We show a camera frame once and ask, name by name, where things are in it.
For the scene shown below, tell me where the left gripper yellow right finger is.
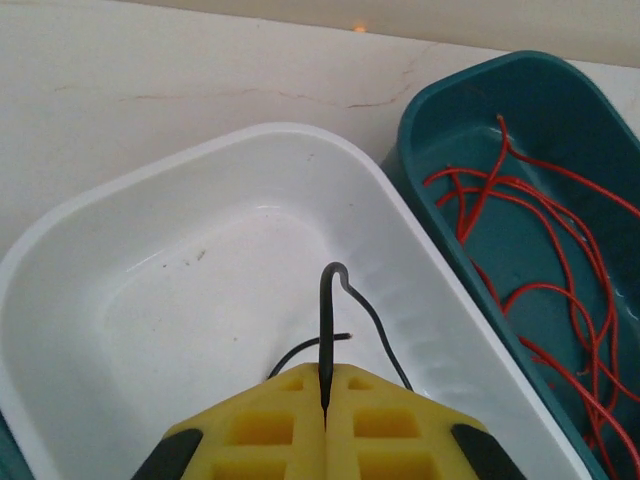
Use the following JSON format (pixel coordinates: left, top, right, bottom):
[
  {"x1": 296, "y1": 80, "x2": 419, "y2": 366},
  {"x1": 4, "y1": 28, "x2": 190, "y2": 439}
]
[{"x1": 324, "y1": 362, "x2": 527, "y2": 480}]

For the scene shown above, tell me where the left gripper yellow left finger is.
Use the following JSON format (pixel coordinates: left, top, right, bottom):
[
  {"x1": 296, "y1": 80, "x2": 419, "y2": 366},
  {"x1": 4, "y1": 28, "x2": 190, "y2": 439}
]
[{"x1": 130, "y1": 362, "x2": 330, "y2": 480}]

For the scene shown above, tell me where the black cable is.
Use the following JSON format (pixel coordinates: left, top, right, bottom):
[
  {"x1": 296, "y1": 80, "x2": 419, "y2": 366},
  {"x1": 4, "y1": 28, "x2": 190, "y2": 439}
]
[{"x1": 267, "y1": 262, "x2": 414, "y2": 426}]

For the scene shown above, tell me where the red cable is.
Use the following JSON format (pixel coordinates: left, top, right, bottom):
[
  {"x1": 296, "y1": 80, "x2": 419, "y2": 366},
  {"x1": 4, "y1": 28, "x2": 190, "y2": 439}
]
[
  {"x1": 474, "y1": 264, "x2": 640, "y2": 480},
  {"x1": 423, "y1": 167, "x2": 621, "y2": 480},
  {"x1": 459, "y1": 114, "x2": 640, "y2": 246}
]

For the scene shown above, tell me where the white plastic bin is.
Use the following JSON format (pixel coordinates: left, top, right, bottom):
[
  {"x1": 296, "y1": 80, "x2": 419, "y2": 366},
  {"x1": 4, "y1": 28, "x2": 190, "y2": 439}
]
[{"x1": 0, "y1": 122, "x2": 599, "y2": 480}]

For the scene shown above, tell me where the dark green plastic bin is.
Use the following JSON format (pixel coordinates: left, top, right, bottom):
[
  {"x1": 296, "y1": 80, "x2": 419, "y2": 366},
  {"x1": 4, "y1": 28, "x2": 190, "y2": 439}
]
[
  {"x1": 0, "y1": 409, "x2": 36, "y2": 480},
  {"x1": 382, "y1": 49, "x2": 640, "y2": 480}
]

